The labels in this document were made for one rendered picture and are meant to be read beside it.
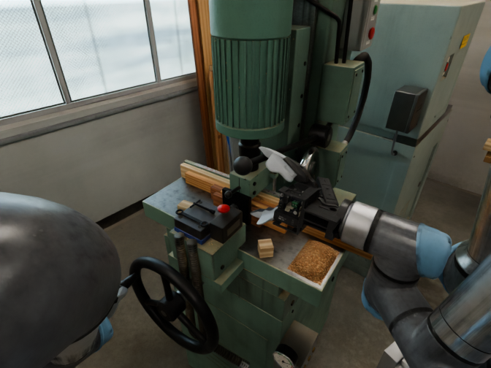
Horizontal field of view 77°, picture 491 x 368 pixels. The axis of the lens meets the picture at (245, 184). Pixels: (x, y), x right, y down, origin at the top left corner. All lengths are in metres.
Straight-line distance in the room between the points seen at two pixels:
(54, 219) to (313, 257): 0.63
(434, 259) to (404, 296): 0.08
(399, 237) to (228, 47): 0.48
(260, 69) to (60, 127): 1.51
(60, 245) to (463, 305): 0.44
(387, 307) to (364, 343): 1.22
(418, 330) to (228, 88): 0.56
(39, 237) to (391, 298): 0.50
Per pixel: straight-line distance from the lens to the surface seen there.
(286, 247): 0.82
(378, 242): 0.53
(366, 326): 1.84
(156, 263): 0.73
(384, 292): 0.58
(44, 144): 2.04
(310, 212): 0.53
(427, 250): 0.53
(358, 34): 0.94
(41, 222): 0.20
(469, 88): 2.93
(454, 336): 0.50
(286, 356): 0.89
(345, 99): 0.87
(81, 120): 2.06
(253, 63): 0.68
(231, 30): 0.68
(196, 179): 1.02
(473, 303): 0.48
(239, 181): 0.84
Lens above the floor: 1.47
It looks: 33 degrees down
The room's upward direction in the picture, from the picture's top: straight up
